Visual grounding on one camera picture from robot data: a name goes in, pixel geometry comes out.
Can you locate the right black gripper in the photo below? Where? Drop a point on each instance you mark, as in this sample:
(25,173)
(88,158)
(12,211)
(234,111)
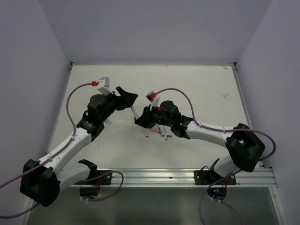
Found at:
(145,120)

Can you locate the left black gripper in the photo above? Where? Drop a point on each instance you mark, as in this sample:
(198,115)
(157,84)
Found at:
(125,99)

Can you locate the blue capped marker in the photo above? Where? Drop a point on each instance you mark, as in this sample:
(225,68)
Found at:
(134,113)

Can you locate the clear white pen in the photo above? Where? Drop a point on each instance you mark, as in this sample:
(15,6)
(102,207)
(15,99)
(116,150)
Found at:
(160,130)

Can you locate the pink highlighter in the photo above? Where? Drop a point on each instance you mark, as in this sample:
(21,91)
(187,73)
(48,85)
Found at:
(154,129)

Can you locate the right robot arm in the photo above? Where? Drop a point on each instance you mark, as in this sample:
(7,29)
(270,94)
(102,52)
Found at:
(244,147)

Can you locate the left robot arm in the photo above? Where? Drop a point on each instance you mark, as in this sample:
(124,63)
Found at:
(44,179)

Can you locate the light blue highlighter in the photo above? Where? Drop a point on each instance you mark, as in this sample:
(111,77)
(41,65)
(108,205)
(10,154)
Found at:
(109,122)

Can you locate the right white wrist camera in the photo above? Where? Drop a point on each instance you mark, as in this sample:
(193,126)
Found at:
(153,98)

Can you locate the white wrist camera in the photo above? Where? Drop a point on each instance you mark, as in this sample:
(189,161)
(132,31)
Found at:
(104,86)
(153,98)

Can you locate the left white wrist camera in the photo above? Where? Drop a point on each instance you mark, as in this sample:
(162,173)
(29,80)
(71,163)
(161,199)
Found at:
(104,86)

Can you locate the aluminium front rail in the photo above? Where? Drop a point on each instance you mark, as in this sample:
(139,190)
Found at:
(187,178)

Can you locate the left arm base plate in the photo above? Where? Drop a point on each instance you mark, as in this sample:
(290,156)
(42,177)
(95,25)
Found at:
(101,177)

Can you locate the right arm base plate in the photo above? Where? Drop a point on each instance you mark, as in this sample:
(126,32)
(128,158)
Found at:
(206,177)

